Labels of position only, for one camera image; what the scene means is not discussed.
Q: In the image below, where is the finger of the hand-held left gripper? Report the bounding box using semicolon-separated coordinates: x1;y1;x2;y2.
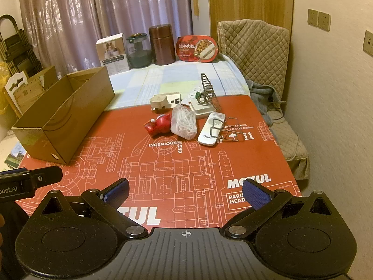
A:
28;165;63;192

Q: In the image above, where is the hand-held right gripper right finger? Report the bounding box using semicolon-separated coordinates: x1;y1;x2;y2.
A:
223;180;335;238

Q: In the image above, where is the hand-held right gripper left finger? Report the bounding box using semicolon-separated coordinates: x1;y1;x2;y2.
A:
37;178;149;239

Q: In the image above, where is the brown cardboard box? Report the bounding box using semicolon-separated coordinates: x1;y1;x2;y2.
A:
11;66;116;165

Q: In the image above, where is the white remote control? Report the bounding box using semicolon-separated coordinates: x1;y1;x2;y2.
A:
197;112;227;147

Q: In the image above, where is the red santa toy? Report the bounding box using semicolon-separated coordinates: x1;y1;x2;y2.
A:
143;113;172;138

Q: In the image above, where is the metal wire hook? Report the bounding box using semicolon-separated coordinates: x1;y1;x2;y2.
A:
209;117;244;143

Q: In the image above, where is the white square plug-in night light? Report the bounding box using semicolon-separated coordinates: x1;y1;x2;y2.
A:
186;101;217;120

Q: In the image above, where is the beige rounded plug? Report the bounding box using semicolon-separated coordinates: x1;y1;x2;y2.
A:
150;94;170;112

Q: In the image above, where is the white dotted plastic item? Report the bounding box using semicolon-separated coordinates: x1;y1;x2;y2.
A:
180;93;203;106

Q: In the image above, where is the braided keychain strap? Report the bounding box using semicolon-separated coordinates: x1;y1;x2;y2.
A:
197;72;218;108

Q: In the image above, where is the blue green milk box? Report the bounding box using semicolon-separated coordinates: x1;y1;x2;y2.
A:
4;142;27;169

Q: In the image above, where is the red printed table mat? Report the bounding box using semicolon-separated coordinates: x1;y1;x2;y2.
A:
14;95;303;234

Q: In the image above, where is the large brown shipping carton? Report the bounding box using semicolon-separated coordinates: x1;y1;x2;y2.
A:
14;66;59;110

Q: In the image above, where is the yellow plastic bag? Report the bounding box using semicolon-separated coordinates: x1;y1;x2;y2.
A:
0;66;13;129

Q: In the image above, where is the white cutout wooden board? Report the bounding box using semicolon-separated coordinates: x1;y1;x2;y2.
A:
5;70;30;117

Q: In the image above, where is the grey cloth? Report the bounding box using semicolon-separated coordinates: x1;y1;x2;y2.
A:
246;80;287;123

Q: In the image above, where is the pastel checked tablecloth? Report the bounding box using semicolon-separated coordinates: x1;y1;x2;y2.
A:
60;54;251;112

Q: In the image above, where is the dark folding ladder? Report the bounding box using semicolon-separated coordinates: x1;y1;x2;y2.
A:
0;14;44;75

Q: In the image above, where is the white product box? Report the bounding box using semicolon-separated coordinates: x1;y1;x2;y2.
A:
96;33;130;76

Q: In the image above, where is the green glass jar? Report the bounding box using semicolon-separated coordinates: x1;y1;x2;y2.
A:
126;33;152;70

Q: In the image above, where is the chair with beige quilted cover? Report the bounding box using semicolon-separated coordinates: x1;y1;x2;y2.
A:
217;20;310;180

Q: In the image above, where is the brown metal canister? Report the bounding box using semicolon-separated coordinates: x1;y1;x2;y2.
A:
149;24;176;65

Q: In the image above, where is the red oval food packet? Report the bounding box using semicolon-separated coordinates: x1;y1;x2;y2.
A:
176;35;220;64

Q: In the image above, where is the mauve patterned curtain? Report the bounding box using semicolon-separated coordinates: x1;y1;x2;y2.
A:
18;0;194;76

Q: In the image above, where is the wooden wardrobe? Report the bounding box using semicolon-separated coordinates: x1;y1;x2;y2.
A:
207;0;295;56

